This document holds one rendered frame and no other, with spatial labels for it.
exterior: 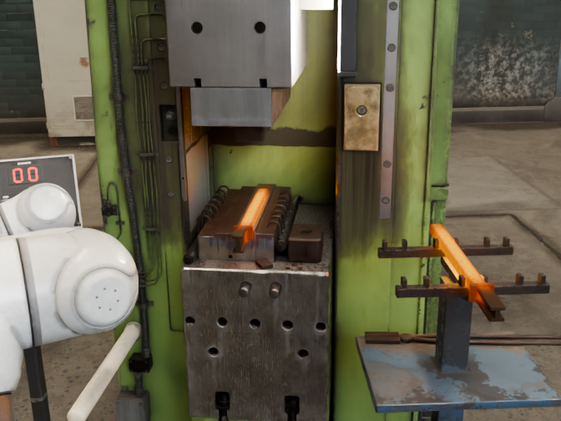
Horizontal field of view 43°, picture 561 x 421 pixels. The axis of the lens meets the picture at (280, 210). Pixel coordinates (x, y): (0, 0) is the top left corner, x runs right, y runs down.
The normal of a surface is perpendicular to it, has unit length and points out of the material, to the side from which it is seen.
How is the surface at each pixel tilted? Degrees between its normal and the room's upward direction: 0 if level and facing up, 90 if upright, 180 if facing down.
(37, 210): 64
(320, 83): 90
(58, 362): 0
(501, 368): 0
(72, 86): 90
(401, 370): 0
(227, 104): 90
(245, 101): 90
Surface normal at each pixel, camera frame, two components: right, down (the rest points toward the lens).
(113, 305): 0.54, 0.11
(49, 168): 0.26, -0.21
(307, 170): -0.12, 0.32
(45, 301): 0.30, 0.10
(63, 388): -0.01, -0.95
